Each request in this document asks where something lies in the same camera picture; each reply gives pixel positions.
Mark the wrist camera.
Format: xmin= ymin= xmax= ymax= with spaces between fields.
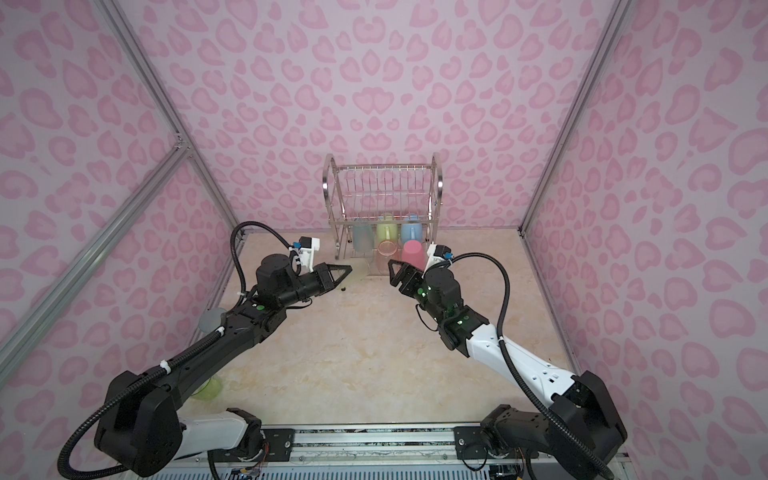
xmin=425 ymin=243 xmax=453 ymax=271
xmin=289 ymin=236 xmax=320 ymax=274

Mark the opaque pink plastic cup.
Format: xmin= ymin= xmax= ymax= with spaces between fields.
xmin=401 ymin=240 xmax=426 ymax=270

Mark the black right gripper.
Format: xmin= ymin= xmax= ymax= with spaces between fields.
xmin=388 ymin=259 xmax=447 ymax=325

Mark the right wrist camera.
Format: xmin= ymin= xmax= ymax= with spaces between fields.
xmin=425 ymin=243 xmax=453 ymax=271

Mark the aluminium corner frame post right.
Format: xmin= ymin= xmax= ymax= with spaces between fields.
xmin=518 ymin=0 xmax=635 ymax=238

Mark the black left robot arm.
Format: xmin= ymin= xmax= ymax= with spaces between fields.
xmin=94 ymin=254 xmax=353 ymax=477

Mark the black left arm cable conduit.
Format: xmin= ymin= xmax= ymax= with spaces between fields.
xmin=57 ymin=221 xmax=295 ymax=480

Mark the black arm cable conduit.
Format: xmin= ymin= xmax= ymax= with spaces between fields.
xmin=443 ymin=251 xmax=616 ymax=480
xmin=57 ymin=221 xmax=295 ymax=480

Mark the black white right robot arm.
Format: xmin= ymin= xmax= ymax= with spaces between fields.
xmin=388 ymin=260 xmax=627 ymax=479

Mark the steel two-tier dish rack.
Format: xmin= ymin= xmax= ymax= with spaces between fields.
xmin=321 ymin=153 xmax=444 ymax=275

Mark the translucent teal plastic cup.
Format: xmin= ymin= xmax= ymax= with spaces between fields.
xmin=352 ymin=221 xmax=375 ymax=254

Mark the aluminium corner frame post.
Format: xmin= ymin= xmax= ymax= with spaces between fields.
xmin=518 ymin=0 xmax=635 ymax=238
xmin=93 ymin=0 xmax=239 ymax=228

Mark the light green ceramic mug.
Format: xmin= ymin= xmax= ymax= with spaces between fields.
xmin=376 ymin=214 xmax=399 ymax=243

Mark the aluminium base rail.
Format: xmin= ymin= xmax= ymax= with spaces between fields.
xmin=110 ymin=419 xmax=637 ymax=480

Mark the aluminium corner frame post left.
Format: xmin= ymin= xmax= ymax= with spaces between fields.
xmin=93 ymin=0 xmax=239 ymax=228

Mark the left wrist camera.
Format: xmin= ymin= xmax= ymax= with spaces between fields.
xmin=289 ymin=236 xmax=320 ymax=274

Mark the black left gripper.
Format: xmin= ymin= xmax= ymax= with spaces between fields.
xmin=277 ymin=264 xmax=352 ymax=310

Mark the translucent pink plastic cup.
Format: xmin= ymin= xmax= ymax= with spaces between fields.
xmin=375 ymin=239 xmax=399 ymax=275

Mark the translucent green plastic cup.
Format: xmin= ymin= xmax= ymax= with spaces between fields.
xmin=348 ymin=265 xmax=370 ymax=283

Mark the aluminium diagonal frame bar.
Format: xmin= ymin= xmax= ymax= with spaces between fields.
xmin=1 ymin=142 xmax=188 ymax=385

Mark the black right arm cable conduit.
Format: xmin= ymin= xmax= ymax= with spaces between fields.
xmin=443 ymin=251 xmax=616 ymax=480

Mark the light blue ceramic mug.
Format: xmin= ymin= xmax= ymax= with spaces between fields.
xmin=400 ymin=214 xmax=424 ymax=244

